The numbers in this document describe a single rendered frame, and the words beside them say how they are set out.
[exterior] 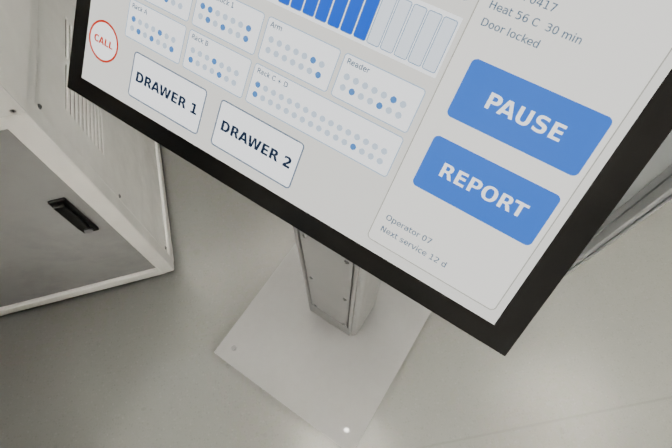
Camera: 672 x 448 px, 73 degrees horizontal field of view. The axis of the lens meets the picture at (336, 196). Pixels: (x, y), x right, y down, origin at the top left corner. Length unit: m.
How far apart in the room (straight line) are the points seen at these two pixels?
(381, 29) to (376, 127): 0.07
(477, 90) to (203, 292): 1.22
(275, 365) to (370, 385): 0.26
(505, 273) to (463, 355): 1.04
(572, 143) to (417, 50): 0.13
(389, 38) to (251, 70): 0.13
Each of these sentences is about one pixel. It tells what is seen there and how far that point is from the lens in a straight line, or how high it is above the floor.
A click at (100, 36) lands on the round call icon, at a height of 1.02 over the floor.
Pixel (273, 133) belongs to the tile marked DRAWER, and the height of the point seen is 1.02.
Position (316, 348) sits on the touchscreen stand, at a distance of 1.33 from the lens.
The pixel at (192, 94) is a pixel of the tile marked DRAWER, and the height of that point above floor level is 1.01.
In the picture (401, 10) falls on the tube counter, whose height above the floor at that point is 1.12.
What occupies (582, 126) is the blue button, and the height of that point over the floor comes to 1.10.
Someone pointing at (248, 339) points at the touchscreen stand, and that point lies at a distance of 1.36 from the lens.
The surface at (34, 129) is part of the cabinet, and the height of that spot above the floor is 0.76.
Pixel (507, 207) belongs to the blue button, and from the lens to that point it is 0.36.
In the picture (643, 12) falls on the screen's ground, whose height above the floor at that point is 1.16.
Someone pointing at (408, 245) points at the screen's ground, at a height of 1.00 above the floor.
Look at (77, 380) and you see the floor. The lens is 1.53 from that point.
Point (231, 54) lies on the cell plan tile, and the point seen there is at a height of 1.05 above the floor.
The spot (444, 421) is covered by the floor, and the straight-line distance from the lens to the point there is 1.38.
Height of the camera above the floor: 1.35
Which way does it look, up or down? 62 degrees down
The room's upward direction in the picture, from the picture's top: straight up
